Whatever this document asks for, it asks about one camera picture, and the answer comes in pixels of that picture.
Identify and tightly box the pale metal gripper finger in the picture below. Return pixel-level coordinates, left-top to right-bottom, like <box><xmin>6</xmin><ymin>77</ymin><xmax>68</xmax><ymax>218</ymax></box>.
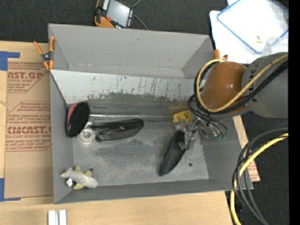
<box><xmin>177</xmin><ymin>140</ymin><xmax>192</xmax><ymax>151</ymax></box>
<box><xmin>184</xmin><ymin>130</ymin><xmax>197</xmax><ymax>142</ymax></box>

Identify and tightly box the yellow block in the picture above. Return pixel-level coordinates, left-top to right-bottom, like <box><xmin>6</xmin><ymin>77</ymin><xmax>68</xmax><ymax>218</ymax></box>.
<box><xmin>172</xmin><ymin>110</ymin><xmax>193</xmax><ymax>124</ymax></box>

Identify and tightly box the black glossy oblong shell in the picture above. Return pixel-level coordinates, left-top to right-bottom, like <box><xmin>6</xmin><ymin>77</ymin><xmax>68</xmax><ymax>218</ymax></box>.
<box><xmin>158</xmin><ymin>130</ymin><xmax>188</xmax><ymax>177</ymax></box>
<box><xmin>90</xmin><ymin>118</ymin><xmax>144</xmax><ymax>143</ymax></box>

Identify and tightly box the grey metal bin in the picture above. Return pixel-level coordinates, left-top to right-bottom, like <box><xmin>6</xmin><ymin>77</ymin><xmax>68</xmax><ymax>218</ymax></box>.
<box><xmin>48</xmin><ymin>23</ymin><xmax>254</xmax><ymax>205</ymax></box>

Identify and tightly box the clear glass cup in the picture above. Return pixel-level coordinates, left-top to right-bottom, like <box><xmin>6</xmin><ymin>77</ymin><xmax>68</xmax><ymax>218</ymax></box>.
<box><xmin>77</xmin><ymin>128</ymin><xmax>96</xmax><ymax>146</ymax></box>

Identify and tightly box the grey and green toy animal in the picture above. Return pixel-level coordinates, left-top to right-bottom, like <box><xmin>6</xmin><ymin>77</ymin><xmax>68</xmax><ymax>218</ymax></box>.
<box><xmin>60</xmin><ymin>165</ymin><xmax>98</xmax><ymax>191</ymax></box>

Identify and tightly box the black disc with red rim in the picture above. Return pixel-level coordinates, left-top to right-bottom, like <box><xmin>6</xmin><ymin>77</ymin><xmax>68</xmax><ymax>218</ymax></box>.
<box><xmin>65</xmin><ymin>101</ymin><xmax>91</xmax><ymax>138</ymax></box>

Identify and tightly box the brown cardboard board red print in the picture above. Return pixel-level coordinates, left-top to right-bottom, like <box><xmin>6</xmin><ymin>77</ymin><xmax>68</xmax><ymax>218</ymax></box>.
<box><xmin>0</xmin><ymin>40</ymin><xmax>261</xmax><ymax>203</ymax></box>

